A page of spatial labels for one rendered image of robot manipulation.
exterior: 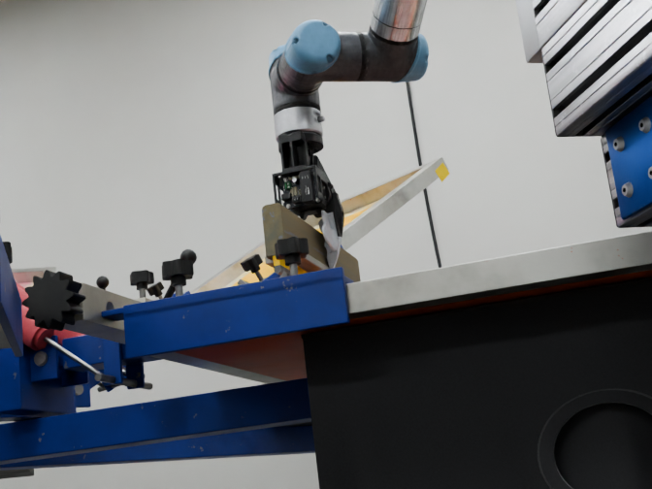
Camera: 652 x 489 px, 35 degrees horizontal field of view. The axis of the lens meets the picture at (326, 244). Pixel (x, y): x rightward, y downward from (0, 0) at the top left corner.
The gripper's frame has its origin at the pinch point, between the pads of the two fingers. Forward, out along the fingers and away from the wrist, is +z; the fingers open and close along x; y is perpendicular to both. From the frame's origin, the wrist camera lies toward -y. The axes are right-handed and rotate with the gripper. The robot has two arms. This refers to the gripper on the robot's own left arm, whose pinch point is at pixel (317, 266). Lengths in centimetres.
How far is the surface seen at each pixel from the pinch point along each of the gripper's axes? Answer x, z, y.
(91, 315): -21.2, 9.2, 32.1
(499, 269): 30.9, 11.7, 29.1
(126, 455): -57, 21, -41
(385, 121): -29, -100, -200
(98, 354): -37.1, 8.5, 2.9
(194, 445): -49, 20, -56
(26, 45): -178, -169, -199
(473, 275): 27.9, 11.9, 29.1
